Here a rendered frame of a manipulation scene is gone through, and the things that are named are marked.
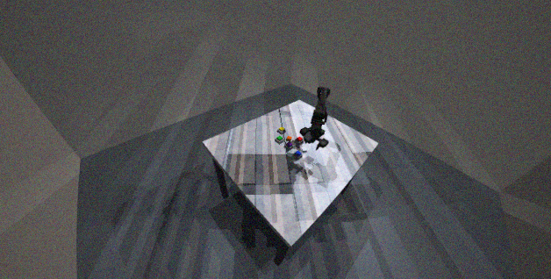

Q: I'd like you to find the green button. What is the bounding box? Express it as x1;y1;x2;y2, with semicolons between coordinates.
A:
275;136;284;145

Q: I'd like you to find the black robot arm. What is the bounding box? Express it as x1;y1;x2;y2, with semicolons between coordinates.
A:
304;87;330;144

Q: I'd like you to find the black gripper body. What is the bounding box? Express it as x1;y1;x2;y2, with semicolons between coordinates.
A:
299;127;329;148

